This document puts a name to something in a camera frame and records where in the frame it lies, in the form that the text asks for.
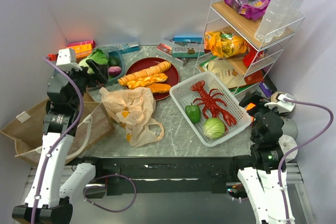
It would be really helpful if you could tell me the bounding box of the pink box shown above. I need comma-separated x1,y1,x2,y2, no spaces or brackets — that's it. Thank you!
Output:
67,40,96,48

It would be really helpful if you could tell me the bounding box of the braided yellow bread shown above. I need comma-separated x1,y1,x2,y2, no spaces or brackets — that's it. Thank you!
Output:
127,73,168,89

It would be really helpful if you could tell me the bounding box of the long orange bread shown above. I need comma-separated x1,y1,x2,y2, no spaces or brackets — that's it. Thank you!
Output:
118,61,171,86

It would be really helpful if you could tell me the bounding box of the orange plastic grocery bag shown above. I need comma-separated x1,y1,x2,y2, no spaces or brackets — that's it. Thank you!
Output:
99,87,164,147

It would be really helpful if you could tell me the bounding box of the blue transparent bowl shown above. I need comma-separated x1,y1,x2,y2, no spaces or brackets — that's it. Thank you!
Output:
54,46,125,86

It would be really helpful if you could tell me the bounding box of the blue box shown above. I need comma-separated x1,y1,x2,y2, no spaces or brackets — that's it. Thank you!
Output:
173,36,202,43

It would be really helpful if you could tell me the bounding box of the purple onion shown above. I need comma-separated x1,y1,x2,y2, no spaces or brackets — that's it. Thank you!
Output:
108,66,122,77

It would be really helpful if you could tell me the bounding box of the red box bottom shelf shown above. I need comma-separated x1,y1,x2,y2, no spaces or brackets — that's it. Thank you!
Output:
244,70,264,85

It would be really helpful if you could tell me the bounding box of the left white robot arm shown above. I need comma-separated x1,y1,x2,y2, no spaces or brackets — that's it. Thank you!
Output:
12,67,95,223

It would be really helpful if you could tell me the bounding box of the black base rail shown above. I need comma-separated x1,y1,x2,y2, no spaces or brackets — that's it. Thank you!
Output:
69,155,252,196

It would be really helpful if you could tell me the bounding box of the green napa cabbage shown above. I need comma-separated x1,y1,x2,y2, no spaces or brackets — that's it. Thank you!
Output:
78,49,108,74

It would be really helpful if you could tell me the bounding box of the grey paper roll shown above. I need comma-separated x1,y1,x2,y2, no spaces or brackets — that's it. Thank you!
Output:
281,116,298,139

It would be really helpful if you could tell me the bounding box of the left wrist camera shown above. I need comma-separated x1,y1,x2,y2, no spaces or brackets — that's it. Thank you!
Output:
56,48,82,72

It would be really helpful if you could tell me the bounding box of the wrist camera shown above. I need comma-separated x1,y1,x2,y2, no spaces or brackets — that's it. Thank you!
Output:
56,48,82,72
264,93,297,113

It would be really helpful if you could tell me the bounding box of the white wire shelf rack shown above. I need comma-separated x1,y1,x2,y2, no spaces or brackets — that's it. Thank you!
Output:
204,0,305,99

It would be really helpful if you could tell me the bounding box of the orange packet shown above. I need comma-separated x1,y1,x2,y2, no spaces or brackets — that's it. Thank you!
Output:
246,103,256,111

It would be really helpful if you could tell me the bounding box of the brown paper grocery bag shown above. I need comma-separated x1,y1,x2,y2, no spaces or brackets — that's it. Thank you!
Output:
1,93,114,166

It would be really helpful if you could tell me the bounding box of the white plastic basket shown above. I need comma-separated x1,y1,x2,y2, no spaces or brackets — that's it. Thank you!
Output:
170,71,251,147

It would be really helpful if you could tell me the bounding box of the teal white box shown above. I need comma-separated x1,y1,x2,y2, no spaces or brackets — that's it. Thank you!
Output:
112,41,140,54

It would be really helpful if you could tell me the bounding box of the red white box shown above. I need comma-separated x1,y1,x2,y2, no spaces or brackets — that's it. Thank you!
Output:
155,43,185,66

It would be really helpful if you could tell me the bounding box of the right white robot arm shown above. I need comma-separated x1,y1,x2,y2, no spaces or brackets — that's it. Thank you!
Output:
231,91,295,223

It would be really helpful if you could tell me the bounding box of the red snack packet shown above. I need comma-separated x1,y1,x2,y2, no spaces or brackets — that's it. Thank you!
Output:
242,44,265,68

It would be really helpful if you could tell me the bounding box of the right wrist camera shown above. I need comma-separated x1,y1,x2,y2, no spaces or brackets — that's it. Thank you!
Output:
264,93,297,113

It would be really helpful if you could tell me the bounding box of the purple pouch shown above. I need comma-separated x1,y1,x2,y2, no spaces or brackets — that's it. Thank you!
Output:
259,81,277,98

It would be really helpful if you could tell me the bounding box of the red toy lobster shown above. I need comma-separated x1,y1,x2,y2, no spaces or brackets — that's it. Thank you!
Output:
190,80,237,126

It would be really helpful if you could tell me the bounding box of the orange flat bread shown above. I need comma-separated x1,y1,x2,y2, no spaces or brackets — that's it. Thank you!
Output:
146,83,171,93

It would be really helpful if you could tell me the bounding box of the yellow orange chips bag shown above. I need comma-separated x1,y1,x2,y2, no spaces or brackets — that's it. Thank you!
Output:
204,31,248,58

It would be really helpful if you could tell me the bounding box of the white paper roll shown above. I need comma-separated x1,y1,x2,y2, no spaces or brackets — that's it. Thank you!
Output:
279,135,298,163

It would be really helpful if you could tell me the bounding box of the dark green avocado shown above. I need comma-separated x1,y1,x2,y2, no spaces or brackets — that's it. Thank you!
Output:
108,55,120,67

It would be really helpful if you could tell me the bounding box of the red round plate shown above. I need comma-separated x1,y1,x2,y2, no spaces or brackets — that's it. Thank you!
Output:
124,57,180,86

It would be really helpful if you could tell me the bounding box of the beige snack bag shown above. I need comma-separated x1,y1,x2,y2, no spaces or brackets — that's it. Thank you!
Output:
199,57,247,89

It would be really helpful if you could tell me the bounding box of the green round cabbage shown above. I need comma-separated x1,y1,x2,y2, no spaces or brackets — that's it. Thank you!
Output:
203,118,227,139

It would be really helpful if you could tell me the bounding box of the orange box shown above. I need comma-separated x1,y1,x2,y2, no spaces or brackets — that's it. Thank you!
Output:
67,44,93,58

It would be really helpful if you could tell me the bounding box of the teal cat picture box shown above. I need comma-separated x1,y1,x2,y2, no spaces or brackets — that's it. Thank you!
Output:
172,43,205,58

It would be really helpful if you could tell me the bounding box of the green bell pepper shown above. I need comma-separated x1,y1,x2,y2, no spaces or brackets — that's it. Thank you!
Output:
185,105,201,124

